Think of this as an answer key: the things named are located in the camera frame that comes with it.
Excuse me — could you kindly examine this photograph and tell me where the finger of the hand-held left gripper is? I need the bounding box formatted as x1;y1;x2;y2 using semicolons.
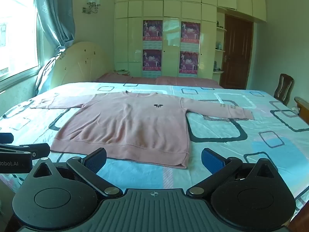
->
0;143;51;160
0;133;14;145

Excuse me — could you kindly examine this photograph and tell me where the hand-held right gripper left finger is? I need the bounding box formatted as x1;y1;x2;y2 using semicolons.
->
31;147;124;198

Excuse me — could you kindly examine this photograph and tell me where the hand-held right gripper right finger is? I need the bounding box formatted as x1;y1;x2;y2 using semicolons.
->
186;147;285;196

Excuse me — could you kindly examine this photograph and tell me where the pink sweater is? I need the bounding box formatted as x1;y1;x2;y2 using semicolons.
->
29;90;256;170

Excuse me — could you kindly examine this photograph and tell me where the patterned light blue bed sheet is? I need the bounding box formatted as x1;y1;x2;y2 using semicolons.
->
0;82;309;223

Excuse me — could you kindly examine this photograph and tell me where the red bedspread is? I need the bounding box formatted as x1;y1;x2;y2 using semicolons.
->
95;71;224;89

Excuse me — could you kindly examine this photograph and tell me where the cream rounded headboard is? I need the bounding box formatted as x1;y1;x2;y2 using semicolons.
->
52;41;116;85

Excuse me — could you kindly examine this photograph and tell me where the wooden chair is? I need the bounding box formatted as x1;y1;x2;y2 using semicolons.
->
274;73;294;106

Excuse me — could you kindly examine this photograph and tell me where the wooden furniture piece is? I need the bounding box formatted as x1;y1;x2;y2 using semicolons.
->
294;97;309;126

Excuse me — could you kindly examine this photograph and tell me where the window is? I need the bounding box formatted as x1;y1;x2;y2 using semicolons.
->
0;0;40;83

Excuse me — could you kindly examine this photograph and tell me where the corner shelf unit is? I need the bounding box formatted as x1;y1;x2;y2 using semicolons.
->
212;12;227;79

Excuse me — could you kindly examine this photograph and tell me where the dark wooden door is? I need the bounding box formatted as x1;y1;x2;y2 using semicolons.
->
218;13;254;90

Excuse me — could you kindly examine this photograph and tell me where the blue-grey curtain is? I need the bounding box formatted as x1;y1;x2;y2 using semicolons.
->
34;0;76;95

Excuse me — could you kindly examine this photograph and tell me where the cream glossy wardrobe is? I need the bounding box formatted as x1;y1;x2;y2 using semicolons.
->
114;0;267;78

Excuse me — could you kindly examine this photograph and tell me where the purple wall poster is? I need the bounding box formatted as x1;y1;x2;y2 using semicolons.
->
143;20;163;49
179;51;199;78
142;49;162;78
181;21;201;51

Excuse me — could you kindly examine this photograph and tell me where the wall lamp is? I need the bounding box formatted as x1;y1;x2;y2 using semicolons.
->
81;0;101;14

